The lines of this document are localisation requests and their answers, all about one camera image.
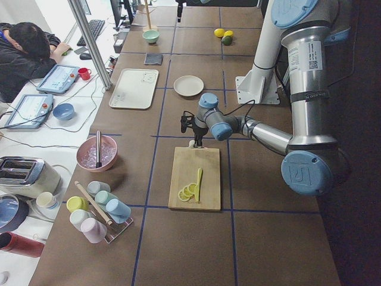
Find cream cup on desk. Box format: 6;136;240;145
36;192;58;209

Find light green cup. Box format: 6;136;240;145
95;190;118;211

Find green avocado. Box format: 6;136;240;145
221;36;233;46

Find black keyboard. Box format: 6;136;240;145
76;19;106;47

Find teach pendant far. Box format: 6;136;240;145
36;64;79;94

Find white round plate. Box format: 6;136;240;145
173;75;204;97

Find yellow lemon lower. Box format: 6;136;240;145
224;30;234;38

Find seated person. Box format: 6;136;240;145
1;22;71;103

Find light blue cup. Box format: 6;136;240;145
105;198;132;224

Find yellow lemon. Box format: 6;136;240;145
224;30;234;38
214;28;225;38

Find red mug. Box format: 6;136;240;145
78;67;92;81

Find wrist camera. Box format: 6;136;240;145
180;115;194;133

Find teach pendant near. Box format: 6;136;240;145
5;94;54;129

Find black computer mouse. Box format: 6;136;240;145
80;52;92;60

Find grey folded cloth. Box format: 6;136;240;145
144;53;163;66

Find yellow lemon upper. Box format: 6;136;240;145
214;28;225;38

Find teach pendant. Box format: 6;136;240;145
5;94;54;129
36;64;79;94

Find silver toaster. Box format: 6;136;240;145
1;156;60;198

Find metal camera pole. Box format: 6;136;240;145
68;0;112;91

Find wooden mug tree stand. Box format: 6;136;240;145
143;0;158;32

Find yellow-green plastic knife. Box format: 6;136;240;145
194;167;203;202

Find bamboo cutting board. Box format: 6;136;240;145
168;147;221;211

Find blue bowl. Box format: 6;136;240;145
53;103;75;121

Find white steamed bun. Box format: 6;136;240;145
189;140;202;149

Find grey cup on rack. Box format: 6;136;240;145
87;181;111;196

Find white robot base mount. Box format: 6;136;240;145
236;1;283;105

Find steel ice tongs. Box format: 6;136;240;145
96;130;102;169

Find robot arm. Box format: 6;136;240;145
181;1;352;195

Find wire cup rack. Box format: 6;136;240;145
104;213;133;244

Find white bear serving tray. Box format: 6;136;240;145
109;69;159;110

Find pink bowl with ice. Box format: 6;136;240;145
76;135;118;172

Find yellow cup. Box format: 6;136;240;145
66;196;89;213

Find green bowl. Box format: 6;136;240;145
142;30;160;44

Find pink cup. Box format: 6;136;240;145
80;217;107;244

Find white cup on rack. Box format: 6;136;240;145
70;209;94;232

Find black power adapter box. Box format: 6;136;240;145
113;30;129;54

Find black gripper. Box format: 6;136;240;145
192;125;208;147
176;0;184;23

